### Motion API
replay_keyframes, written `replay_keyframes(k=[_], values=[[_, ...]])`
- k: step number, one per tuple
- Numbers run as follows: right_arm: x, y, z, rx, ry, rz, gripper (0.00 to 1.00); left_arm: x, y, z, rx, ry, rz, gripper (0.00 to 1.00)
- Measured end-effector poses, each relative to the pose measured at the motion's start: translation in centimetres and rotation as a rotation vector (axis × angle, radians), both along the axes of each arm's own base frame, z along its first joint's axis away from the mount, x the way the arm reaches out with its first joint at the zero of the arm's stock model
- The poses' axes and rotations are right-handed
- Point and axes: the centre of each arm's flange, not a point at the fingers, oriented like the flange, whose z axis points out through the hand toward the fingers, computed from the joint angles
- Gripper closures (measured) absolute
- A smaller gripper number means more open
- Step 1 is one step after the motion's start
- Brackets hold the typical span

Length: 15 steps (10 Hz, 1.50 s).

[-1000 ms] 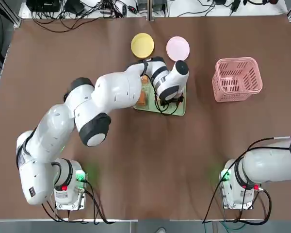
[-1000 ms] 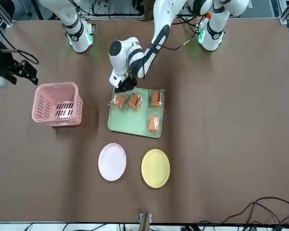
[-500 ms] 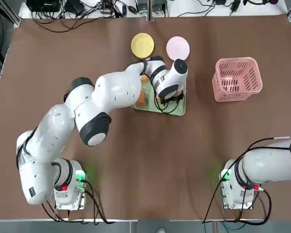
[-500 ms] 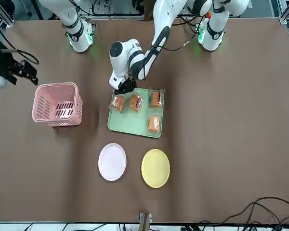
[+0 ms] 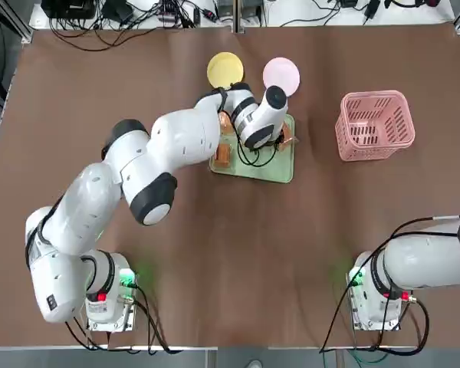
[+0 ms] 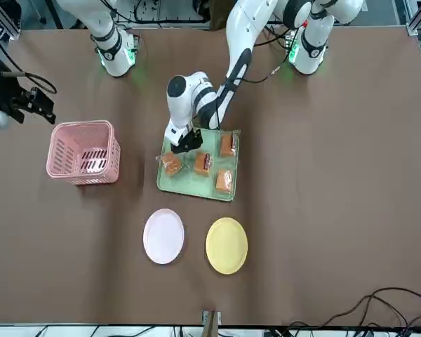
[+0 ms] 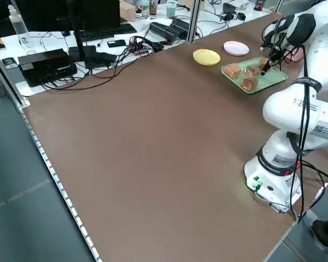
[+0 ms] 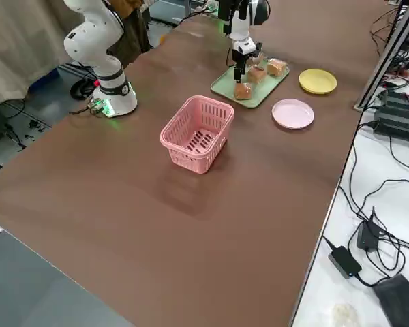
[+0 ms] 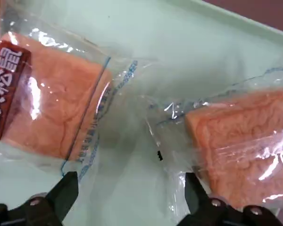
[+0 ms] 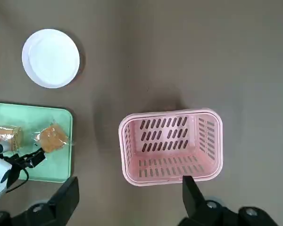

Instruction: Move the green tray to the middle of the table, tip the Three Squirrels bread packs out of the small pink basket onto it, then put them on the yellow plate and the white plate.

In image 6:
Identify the clear-wrapped bread pack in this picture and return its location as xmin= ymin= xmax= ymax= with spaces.
xmin=159 ymin=150 xmax=183 ymax=177
xmin=219 ymin=131 xmax=240 ymax=159
xmin=192 ymin=151 xmax=214 ymax=178
xmin=214 ymin=167 xmax=235 ymax=194

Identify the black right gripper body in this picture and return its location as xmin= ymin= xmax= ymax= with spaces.
xmin=0 ymin=71 xmax=31 ymax=112

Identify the round yellow plate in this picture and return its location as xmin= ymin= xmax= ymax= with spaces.
xmin=205 ymin=217 xmax=249 ymax=275

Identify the aluminium post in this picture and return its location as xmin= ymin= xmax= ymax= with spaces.
xmin=201 ymin=309 xmax=222 ymax=337

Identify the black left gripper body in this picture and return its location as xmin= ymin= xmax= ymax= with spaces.
xmin=171 ymin=127 xmax=204 ymax=154

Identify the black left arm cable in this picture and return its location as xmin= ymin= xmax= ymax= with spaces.
xmin=213 ymin=33 xmax=295 ymax=131

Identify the green plastic tray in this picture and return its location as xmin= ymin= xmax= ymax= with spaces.
xmin=156 ymin=126 xmax=240 ymax=203

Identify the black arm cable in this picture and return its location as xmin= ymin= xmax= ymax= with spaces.
xmin=0 ymin=70 xmax=58 ymax=95
xmin=213 ymin=33 xmax=295 ymax=131

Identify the round white plate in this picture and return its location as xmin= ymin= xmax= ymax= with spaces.
xmin=142 ymin=208 xmax=185 ymax=265

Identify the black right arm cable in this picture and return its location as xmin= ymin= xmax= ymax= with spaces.
xmin=0 ymin=70 xmax=58 ymax=95

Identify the small pink slotted basket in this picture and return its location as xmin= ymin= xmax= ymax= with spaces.
xmin=46 ymin=119 xmax=122 ymax=186

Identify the person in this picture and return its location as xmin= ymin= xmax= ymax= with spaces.
xmin=208 ymin=0 xmax=233 ymax=32

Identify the black cable tangle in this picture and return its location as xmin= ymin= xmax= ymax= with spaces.
xmin=289 ymin=286 xmax=421 ymax=337

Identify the aluminium frame rail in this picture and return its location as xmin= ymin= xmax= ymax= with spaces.
xmin=405 ymin=0 xmax=421 ymax=98

